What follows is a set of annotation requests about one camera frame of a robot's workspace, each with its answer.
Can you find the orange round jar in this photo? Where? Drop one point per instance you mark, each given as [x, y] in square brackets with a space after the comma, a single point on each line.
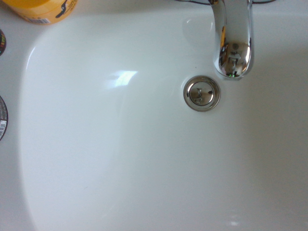
[43, 10]

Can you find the chrome faucet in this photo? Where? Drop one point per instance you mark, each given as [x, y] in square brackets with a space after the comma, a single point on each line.
[232, 36]

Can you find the dark dropper bottle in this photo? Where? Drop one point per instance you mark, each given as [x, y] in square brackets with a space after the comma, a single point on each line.
[2, 43]

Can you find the black round jar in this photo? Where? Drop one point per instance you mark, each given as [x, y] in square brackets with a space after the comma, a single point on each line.
[3, 118]

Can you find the white sink vanity top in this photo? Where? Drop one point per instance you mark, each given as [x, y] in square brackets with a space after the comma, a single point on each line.
[120, 144]

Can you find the chrome drain stopper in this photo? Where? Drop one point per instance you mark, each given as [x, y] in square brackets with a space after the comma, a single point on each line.
[201, 93]

